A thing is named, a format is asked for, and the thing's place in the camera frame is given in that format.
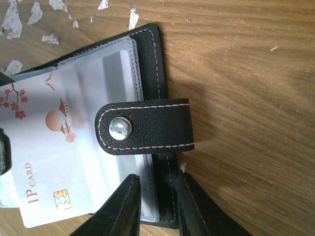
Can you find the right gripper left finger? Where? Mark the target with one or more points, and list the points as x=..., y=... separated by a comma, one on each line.
x=120, y=215

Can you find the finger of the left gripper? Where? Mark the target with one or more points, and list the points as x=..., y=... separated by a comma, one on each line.
x=5, y=153

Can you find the white VIP card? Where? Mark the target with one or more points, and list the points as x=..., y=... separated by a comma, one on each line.
x=47, y=170

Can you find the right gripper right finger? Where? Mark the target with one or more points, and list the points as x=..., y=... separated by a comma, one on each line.
x=199, y=215

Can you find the black leather card holder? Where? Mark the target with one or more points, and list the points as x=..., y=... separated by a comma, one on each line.
x=123, y=121

